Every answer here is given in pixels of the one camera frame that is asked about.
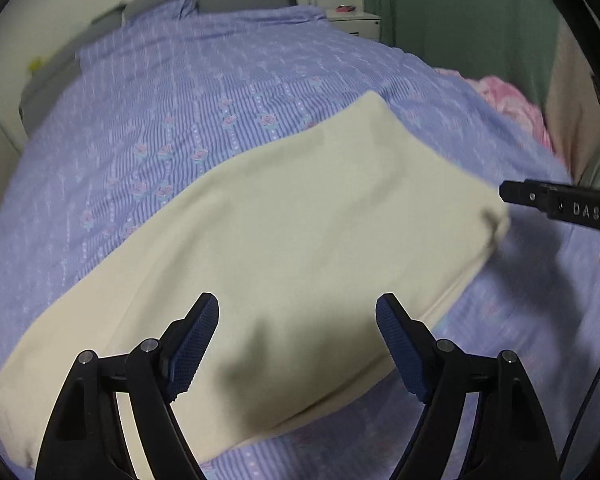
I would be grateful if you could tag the pink blanket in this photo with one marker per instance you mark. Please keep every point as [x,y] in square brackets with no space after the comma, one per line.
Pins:
[510,100]

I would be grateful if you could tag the white nightstand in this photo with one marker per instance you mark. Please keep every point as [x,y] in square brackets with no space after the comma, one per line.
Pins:
[355,22]

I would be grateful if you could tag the green curtain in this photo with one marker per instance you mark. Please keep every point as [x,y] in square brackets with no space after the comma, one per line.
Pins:
[455,10]

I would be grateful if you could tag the purple floral pillow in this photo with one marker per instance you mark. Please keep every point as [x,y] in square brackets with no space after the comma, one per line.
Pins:
[180,7]

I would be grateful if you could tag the small yellow item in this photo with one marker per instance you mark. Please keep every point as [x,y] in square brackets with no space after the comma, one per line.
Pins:
[36,64]

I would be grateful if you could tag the small pink item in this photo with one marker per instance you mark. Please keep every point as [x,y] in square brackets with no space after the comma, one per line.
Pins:
[345,8]

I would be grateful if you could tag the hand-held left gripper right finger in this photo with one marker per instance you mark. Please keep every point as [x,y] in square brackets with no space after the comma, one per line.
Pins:
[400,345]

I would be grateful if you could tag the cream pants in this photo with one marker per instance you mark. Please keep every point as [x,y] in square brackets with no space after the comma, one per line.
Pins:
[280,210]

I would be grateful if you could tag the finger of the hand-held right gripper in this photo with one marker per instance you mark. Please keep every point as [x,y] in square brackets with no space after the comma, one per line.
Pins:
[522,194]

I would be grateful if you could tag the beige cloth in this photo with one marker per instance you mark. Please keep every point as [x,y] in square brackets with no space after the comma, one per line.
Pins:
[575,100]

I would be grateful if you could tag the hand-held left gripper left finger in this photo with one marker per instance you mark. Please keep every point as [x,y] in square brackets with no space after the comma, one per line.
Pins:
[192,345]

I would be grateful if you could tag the purple floral bedsheet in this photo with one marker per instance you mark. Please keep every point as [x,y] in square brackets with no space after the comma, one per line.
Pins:
[180,110]

